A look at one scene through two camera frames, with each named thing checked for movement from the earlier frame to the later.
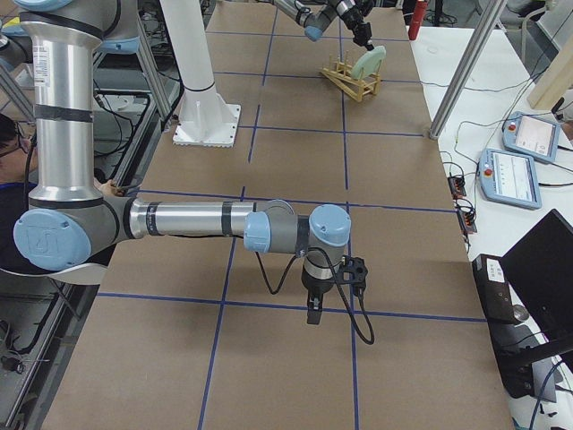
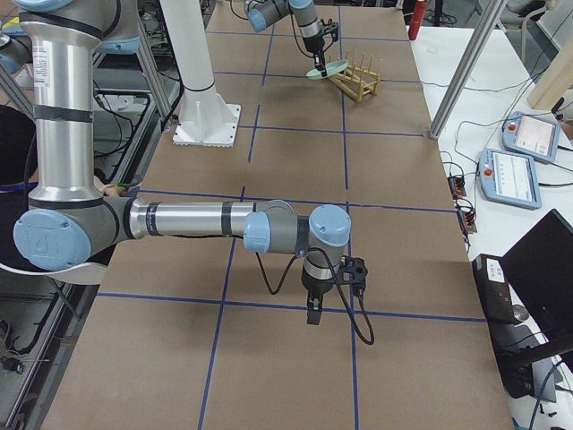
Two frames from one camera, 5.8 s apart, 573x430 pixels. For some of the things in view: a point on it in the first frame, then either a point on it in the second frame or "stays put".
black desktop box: (494, 285) stays put
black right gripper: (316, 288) stays put
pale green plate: (369, 62) -> (332, 67)
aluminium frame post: (467, 68) stays put
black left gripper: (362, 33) -> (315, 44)
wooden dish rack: (340, 73) stays put
